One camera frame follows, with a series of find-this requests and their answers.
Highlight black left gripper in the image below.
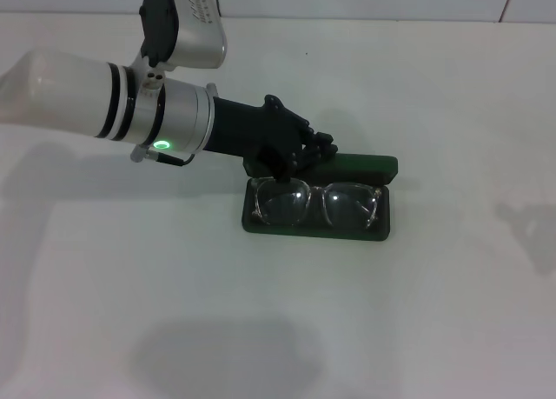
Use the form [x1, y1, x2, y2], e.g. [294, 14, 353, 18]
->
[202, 93, 340, 186]

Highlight clear transparent glasses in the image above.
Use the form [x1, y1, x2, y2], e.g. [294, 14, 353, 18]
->
[250, 176, 387, 232]

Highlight green glasses case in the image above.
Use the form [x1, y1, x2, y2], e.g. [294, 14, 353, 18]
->
[241, 152, 400, 243]

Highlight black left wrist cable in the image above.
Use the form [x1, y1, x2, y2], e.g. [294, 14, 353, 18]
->
[129, 145, 197, 169]

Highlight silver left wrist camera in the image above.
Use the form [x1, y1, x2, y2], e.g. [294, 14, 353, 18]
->
[137, 0, 228, 70]

